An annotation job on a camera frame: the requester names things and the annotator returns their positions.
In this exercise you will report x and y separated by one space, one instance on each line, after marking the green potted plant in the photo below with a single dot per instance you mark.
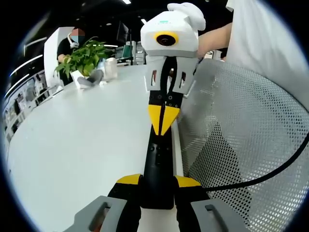
82 56

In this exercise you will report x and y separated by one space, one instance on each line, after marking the black tripod stand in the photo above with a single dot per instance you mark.
131 48

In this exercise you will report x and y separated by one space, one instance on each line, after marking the small white blue object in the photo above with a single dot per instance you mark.
103 82

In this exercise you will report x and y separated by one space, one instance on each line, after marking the black screen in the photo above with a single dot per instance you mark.
122 32

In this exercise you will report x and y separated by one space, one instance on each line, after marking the person's right hand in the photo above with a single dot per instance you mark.
190 14

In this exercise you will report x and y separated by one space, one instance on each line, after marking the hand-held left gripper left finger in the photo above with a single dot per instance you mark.
113 210

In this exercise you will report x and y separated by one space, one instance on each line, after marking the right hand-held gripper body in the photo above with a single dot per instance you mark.
169 31

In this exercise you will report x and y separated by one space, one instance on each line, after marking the person in white shirt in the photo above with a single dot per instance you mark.
265 36

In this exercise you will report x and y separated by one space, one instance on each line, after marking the white mesh basket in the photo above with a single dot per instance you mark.
241 120

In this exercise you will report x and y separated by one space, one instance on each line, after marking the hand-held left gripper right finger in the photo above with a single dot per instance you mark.
205 215

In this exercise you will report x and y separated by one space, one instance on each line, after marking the black remote control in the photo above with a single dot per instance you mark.
157 169

